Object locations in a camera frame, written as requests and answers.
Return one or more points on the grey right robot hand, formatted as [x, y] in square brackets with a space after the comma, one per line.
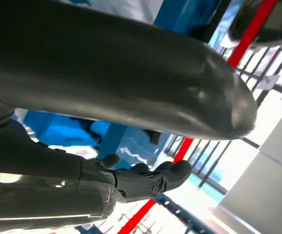
[106, 71]

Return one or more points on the white paper sign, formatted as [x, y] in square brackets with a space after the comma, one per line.
[268, 82]

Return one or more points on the red barrier belt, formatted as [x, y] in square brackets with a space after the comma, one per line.
[250, 34]

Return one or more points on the black window frame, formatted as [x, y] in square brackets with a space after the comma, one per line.
[261, 97]

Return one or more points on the white partition board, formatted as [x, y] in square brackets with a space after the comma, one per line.
[264, 193]

